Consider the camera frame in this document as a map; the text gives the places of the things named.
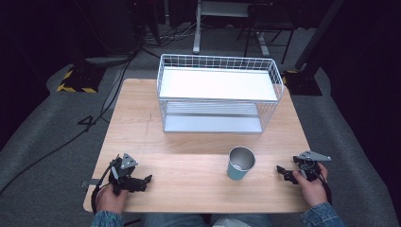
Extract black metal chair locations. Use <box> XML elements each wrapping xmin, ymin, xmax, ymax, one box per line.
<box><xmin>235</xmin><ymin>2</ymin><xmax>298</xmax><ymax>65</ymax></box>

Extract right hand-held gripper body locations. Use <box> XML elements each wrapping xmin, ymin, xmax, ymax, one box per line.
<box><xmin>292</xmin><ymin>149</ymin><xmax>332</xmax><ymax>183</ymax></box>

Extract person's legs in jeans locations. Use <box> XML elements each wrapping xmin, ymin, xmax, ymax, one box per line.
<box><xmin>139</xmin><ymin>213</ymin><xmax>274</xmax><ymax>227</ymax></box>

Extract long black floor cable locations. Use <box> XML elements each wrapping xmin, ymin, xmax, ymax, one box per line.
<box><xmin>0</xmin><ymin>53</ymin><xmax>137</xmax><ymax>196</ymax></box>

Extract bundle of floor cables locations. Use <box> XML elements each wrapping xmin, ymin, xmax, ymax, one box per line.
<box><xmin>139</xmin><ymin>17</ymin><xmax>202</xmax><ymax>50</ymax></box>

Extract black yellow striped base plate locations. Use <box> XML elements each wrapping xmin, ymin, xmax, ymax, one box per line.
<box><xmin>56</xmin><ymin>64</ymin><xmax>107</xmax><ymax>95</ymax></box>
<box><xmin>281</xmin><ymin>69</ymin><xmax>323</xmax><ymax>96</ymax></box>

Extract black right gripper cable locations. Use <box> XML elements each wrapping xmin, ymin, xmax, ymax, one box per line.
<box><xmin>317</xmin><ymin>169</ymin><xmax>333</xmax><ymax>205</ymax></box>

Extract white wire shelf rack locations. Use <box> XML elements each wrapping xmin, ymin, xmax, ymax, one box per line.
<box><xmin>156</xmin><ymin>53</ymin><xmax>285</xmax><ymax>134</ymax></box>

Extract black slanted stand pole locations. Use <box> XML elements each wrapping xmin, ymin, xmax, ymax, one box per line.
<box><xmin>294</xmin><ymin>0</ymin><xmax>345</xmax><ymax>72</ymax></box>

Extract white desk frame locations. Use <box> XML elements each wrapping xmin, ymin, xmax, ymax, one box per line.
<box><xmin>192</xmin><ymin>0</ymin><xmax>271</xmax><ymax>58</ymax></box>

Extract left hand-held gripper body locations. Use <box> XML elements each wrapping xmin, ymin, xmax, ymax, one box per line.
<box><xmin>108</xmin><ymin>152</ymin><xmax>140</xmax><ymax>197</ymax></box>

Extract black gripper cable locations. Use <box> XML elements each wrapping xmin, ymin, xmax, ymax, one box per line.
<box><xmin>90</xmin><ymin>164</ymin><xmax>115</xmax><ymax>216</ymax></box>
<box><xmin>317</xmin><ymin>169</ymin><xmax>333</xmax><ymax>205</ymax></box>

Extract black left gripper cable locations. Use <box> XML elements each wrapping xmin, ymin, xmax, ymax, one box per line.
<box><xmin>90</xmin><ymin>164</ymin><xmax>115</xmax><ymax>216</ymax></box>

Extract person's left hand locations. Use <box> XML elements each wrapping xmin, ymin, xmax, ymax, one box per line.
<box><xmin>95</xmin><ymin>182</ymin><xmax>130</xmax><ymax>216</ymax></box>

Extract person's right hand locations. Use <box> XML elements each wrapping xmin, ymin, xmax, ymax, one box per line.
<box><xmin>291</xmin><ymin>163</ymin><xmax>330</xmax><ymax>209</ymax></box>

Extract grey tape strip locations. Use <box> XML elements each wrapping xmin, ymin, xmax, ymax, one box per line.
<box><xmin>80</xmin><ymin>178</ymin><xmax>102</xmax><ymax>189</ymax></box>

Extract teal metal cup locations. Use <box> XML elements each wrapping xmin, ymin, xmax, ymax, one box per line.
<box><xmin>226</xmin><ymin>146</ymin><xmax>256</xmax><ymax>182</ymax></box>

